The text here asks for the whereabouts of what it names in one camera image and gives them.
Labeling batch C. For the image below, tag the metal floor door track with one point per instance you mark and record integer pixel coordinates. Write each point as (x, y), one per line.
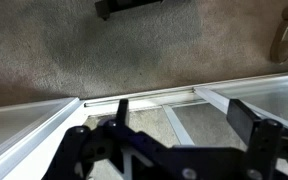
(180, 94)

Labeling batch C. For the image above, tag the white sliding glass door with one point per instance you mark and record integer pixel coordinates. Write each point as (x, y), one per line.
(267, 96)

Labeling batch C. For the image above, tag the white screen door frame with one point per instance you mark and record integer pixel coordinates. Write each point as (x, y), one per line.
(180, 132)

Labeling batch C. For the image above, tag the tan slipper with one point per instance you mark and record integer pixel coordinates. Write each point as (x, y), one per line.
(279, 46)

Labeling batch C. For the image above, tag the black furniture leg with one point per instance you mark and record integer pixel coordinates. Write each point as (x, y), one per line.
(105, 7)

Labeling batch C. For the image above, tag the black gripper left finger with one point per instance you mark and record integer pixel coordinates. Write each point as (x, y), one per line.
(122, 115)

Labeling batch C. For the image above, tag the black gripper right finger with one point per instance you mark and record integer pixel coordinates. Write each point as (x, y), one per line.
(242, 119)

